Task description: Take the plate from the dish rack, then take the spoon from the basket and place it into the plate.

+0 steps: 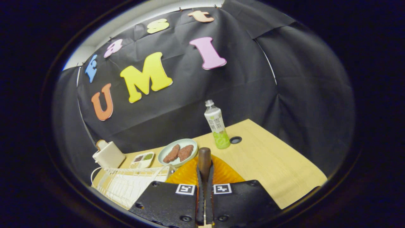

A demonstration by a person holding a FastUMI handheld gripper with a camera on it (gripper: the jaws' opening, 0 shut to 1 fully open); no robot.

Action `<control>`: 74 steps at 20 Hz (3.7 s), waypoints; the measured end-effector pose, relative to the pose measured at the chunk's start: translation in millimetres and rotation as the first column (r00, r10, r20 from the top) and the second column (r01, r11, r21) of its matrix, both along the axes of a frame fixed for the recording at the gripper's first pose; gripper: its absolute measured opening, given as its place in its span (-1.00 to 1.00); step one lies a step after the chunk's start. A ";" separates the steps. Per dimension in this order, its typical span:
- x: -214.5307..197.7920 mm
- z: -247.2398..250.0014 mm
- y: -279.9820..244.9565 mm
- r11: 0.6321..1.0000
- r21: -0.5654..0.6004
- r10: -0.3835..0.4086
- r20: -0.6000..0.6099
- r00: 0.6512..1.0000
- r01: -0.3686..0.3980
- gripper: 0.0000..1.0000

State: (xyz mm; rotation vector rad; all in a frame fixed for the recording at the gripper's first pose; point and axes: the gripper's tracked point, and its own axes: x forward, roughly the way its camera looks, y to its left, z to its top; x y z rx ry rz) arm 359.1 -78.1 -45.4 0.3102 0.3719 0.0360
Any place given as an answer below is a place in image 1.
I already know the white wire dish rack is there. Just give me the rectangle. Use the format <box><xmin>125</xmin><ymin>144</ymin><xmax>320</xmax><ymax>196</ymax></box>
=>
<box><xmin>91</xmin><ymin>165</ymin><xmax>175</xmax><ymax>210</ymax></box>

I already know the green label drink bottle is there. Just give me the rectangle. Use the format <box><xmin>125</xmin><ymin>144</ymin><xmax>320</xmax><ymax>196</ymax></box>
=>
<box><xmin>204</xmin><ymin>100</ymin><xmax>231</xmax><ymax>149</ymax></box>

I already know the brown meat patty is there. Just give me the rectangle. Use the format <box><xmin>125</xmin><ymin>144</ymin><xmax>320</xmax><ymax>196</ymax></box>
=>
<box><xmin>178</xmin><ymin>145</ymin><xmax>194</xmax><ymax>162</ymax></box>
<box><xmin>163</xmin><ymin>144</ymin><xmax>181</xmax><ymax>163</ymax></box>

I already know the cream white toaster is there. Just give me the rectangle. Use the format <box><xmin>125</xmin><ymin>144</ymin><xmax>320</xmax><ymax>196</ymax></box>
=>
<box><xmin>92</xmin><ymin>141</ymin><xmax>126</xmax><ymax>168</ymax></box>

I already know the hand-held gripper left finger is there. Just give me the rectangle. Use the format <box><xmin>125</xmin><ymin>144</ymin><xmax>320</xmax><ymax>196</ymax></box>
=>
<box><xmin>129</xmin><ymin>155</ymin><xmax>205</xmax><ymax>228</ymax></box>

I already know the white sectioned condiment dish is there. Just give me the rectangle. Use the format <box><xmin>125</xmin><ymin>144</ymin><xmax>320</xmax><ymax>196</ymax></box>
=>
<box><xmin>129</xmin><ymin>152</ymin><xmax>155</xmax><ymax>169</ymax></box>

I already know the green plate with rim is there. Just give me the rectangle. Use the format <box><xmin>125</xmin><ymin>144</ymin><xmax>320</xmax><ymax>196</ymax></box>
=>
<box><xmin>158</xmin><ymin>138</ymin><xmax>198</xmax><ymax>168</ymax></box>

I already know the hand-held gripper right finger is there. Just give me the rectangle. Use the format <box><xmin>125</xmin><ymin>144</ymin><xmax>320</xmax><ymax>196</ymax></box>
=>
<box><xmin>206</xmin><ymin>155</ymin><xmax>282</xmax><ymax>228</ymax></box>

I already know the wooden handle metal spoon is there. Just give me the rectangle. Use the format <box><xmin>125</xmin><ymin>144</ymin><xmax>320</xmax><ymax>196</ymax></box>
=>
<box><xmin>198</xmin><ymin>147</ymin><xmax>212</xmax><ymax>228</ymax></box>

